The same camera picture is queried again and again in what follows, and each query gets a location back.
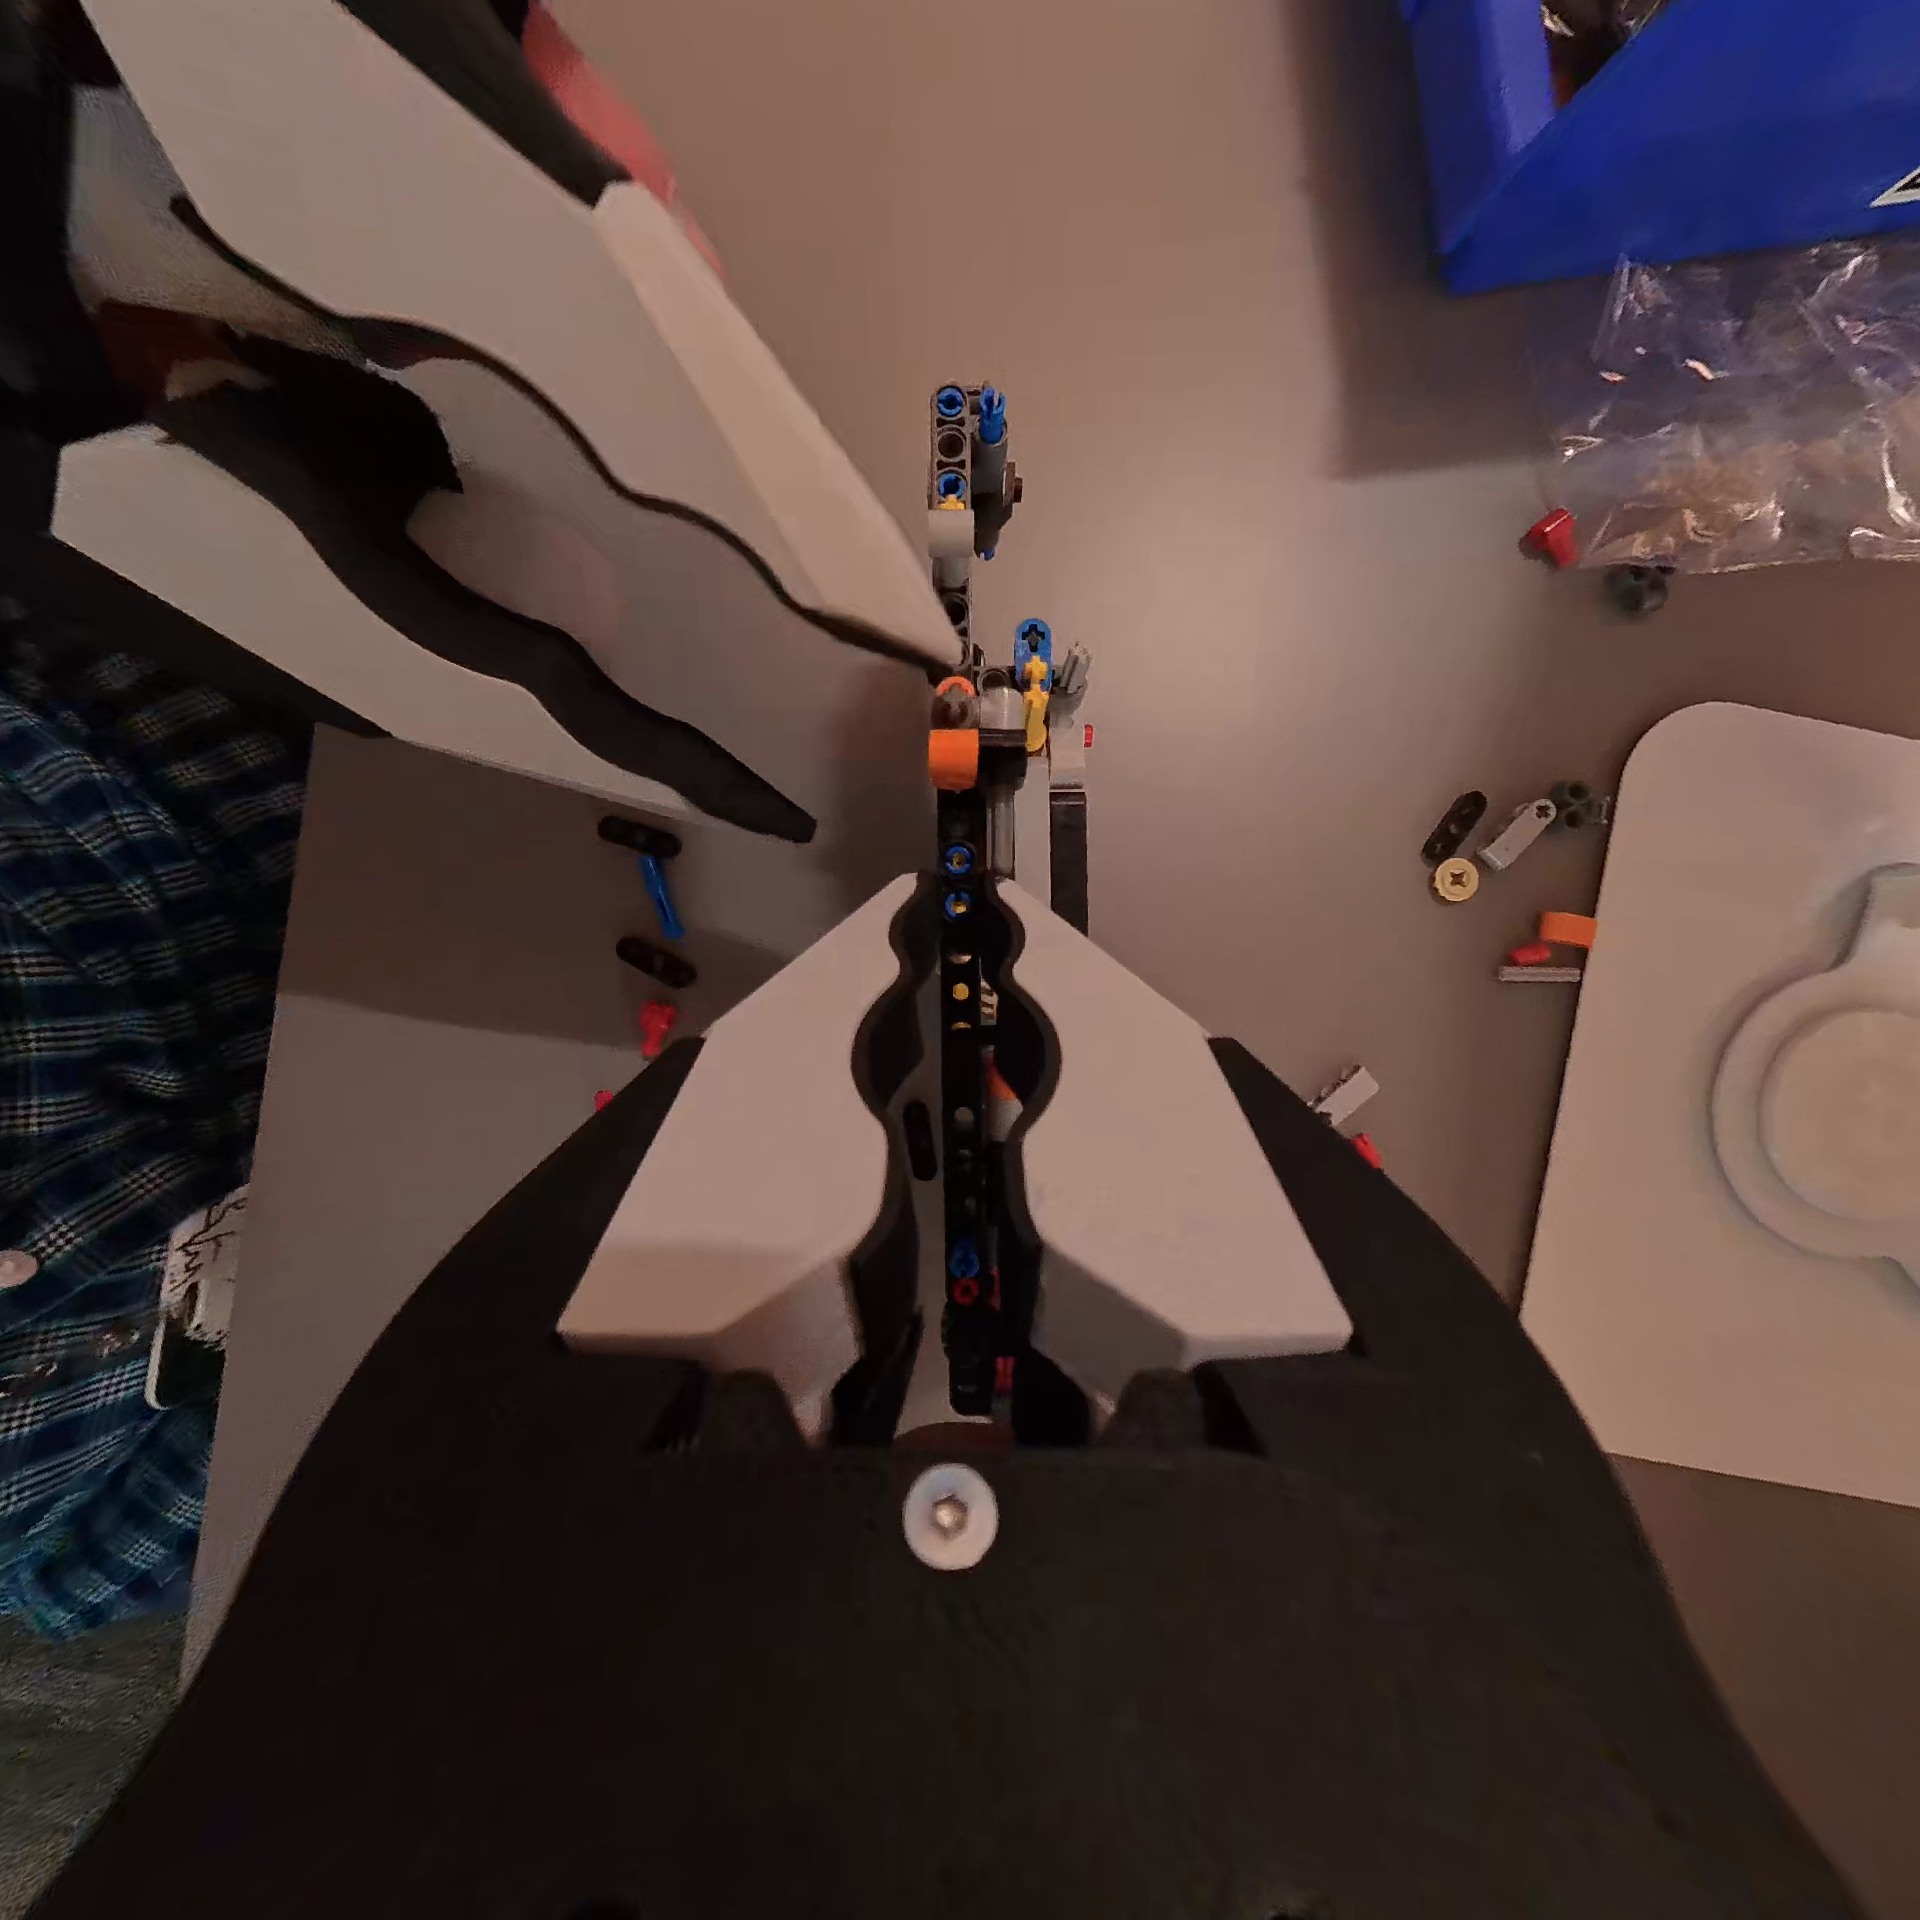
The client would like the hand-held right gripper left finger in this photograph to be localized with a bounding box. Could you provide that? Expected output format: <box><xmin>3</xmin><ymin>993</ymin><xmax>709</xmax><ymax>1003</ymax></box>
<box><xmin>553</xmin><ymin>874</ymin><xmax>923</xmax><ymax>1450</ymax></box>

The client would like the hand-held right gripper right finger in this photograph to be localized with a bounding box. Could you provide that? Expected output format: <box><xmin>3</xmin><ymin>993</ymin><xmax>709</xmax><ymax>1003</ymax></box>
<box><xmin>990</xmin><ymin>877</ymin><xmax>1360</xmax><ymax>1450</ymax></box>

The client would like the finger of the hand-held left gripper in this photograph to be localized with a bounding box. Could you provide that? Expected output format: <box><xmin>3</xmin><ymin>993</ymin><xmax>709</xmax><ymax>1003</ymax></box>
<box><xmin>82</xmin><ymin>0</ymin><xmax>970</xmax><ymax>672</ymax></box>
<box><xmin>52</xmin><ymin>424</ymin><xmax>819</xmax><ymax>846</ymax></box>

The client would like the lego car chassis assembly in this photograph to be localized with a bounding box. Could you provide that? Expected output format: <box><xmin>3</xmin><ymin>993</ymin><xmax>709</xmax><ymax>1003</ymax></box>
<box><xmin>922</xmin><ymin>382</ymin><xmax>1097</xmax><ymax>1421</ymax></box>

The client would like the person's plaid shirt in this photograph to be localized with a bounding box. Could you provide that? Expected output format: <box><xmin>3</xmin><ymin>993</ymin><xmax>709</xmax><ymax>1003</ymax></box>
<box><xmin>0</xmin><ymin>600</ymin><xmax>310</xmax><ymax>1641</ymax></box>

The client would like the white badge card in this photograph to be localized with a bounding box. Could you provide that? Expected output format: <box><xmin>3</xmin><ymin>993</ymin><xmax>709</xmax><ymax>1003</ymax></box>
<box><xmin>145</xmin><ymin>1184</ymin><xmax>250</xmax><ymax>1412</ymax></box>

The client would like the clear bag of small parts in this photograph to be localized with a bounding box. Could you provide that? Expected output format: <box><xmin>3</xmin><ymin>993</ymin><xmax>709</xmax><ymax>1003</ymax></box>
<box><xmin>1530</xmin><ymin>241</ymin><xmax>1920</xmax><ymax>580</ymax></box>

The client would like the blue storage bin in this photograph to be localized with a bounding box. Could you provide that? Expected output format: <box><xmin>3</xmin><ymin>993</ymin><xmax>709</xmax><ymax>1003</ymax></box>
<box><xmin>1394</xmin><ymin>0</ymin><xmax>1920</xmax><ymax>298</ymax></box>

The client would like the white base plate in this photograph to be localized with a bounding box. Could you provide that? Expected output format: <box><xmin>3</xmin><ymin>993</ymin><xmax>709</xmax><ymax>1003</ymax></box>
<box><xmin>1518</xmin><ymin>703</ymin><xmax>1920</xmax><ymax>1510</ymax></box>

